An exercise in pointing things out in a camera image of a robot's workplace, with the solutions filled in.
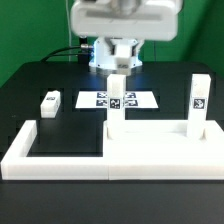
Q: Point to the white desk top tray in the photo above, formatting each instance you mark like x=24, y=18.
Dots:
x=163, y=142

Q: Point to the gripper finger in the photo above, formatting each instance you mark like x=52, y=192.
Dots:
x=136, y=45
x=111, y=46

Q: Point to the fiducial marker plate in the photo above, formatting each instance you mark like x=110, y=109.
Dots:
x=98, y=99

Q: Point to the white U-shaped fence frame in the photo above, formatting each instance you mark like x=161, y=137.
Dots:
x=18, y=165

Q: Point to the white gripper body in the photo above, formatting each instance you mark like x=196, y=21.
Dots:
x=133, y=19

